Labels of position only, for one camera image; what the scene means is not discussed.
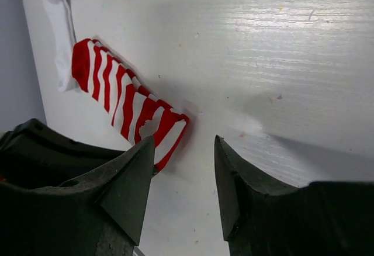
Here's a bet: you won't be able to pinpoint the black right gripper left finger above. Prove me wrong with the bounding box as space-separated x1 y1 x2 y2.
1 137 155 255

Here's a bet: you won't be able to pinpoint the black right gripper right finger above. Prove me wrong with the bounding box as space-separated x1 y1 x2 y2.
214 136 373 255

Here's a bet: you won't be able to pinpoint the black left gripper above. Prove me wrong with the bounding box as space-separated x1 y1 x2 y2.
1 118 124 189

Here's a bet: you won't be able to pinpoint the red white striped sock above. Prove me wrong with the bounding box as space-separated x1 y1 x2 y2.
71 39 189 174

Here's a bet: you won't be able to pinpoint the white sock black stripes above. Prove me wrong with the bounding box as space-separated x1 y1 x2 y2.
42 0 77 92

